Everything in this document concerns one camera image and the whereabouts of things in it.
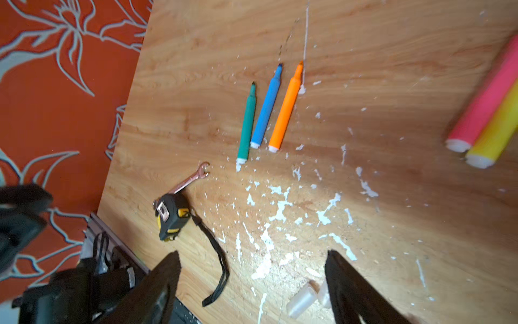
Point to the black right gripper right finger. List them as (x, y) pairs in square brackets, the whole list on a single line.
[(352, 298)]

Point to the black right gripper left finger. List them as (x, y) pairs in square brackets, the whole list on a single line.
[(130, 292)]

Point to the pink highlighter pen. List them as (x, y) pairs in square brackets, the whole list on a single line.
[(486, 101)]

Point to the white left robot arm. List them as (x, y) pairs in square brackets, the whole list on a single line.
[(81, 295)]

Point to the clear pen cap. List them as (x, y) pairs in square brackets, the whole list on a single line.
[(302, 300), (324, 295)]

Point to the orange marker pen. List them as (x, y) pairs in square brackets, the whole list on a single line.
[(286, 109)]

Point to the blue marker pen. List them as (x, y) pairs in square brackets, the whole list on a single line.
[(266, 110)]

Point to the green marker pen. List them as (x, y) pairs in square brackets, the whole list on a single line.
[(246, 130)]

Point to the yellow highlighter pen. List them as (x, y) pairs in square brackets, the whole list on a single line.
[(497, 133)]

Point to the black yellow tape measure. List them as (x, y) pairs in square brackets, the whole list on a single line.
[(172, 213)]

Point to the small pink wrench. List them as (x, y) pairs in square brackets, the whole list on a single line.
[(199, 174)]

